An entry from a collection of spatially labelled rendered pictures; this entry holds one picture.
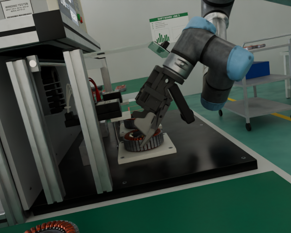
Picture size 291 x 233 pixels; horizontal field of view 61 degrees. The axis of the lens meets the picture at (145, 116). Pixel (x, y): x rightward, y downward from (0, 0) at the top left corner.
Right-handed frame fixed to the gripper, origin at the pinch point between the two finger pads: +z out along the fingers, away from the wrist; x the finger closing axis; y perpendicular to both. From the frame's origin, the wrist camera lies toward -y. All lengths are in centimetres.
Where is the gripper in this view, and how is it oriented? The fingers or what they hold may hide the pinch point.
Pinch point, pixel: (141, 140)
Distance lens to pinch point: 69.8
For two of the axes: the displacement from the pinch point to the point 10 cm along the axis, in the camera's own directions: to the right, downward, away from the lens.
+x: 0.9, 2.0, -9.8
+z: -5.2, 8.5, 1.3
